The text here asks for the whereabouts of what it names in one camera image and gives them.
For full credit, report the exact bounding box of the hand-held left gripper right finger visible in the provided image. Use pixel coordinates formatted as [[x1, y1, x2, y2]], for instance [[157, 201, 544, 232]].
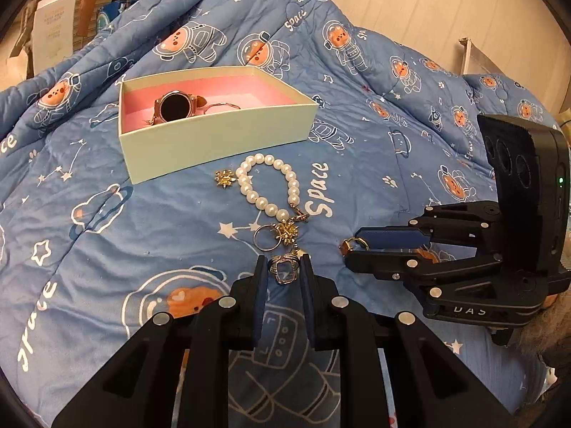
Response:
[[300, 254, 527, 428]]

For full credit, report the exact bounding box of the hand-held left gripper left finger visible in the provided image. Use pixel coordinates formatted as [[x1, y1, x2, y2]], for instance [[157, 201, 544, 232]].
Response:
[[51, 255, 268, 428]]

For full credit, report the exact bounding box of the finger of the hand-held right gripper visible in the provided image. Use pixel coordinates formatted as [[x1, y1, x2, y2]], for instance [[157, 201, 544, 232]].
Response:
[[354, 203, 505, 250], [343, 243, 505, 297]]

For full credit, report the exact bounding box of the small gold clasp ring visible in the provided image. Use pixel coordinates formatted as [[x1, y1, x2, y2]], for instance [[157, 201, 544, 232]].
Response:
[[340, 236, 369, 255]]

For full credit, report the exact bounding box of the silver square gemstone ring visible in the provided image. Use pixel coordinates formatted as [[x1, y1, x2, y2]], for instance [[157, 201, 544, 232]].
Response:
[[268, 253, 299, 286]]

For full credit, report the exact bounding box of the plain silver ring hoop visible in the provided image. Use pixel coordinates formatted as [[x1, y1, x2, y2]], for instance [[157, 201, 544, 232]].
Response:
[[253, 224, 279, 251]]

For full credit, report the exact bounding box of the gold flower charm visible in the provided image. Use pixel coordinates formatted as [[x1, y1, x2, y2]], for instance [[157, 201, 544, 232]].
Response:
[[273, 219, 299, 246]]

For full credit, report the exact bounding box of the white pearl bracelet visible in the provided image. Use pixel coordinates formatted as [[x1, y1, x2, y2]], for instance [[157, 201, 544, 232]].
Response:
[[236, 154, 310, 224]]

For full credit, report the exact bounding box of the pale green box pink lining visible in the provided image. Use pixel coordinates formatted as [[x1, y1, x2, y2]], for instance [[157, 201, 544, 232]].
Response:
[[118, 66, 319, 185]]

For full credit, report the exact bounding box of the person's right forearm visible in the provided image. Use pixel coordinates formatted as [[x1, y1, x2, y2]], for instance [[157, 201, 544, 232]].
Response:
[[513, 292, 571, 415]]

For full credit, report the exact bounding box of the blue astronaut print pillow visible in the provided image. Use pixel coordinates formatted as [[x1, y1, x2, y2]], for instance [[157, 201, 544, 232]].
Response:
[[464, 72, 560, 130]]

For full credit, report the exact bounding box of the blue astronaut print blanket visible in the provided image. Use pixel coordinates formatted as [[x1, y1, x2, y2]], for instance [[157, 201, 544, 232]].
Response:
[[0, 0, 571, 428]]

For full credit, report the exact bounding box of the rose gold wrist watch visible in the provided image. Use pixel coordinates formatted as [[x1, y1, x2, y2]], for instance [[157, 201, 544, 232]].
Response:
[[149, 90, 208, 126]]

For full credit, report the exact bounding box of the blue printed carton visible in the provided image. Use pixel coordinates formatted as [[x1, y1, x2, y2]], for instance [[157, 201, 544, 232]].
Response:
[[96, 2, 121, 32]]

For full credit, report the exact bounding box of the tall white carton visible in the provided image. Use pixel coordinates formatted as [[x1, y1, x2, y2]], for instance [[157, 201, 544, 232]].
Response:
[[33, 0, 79, 72]]

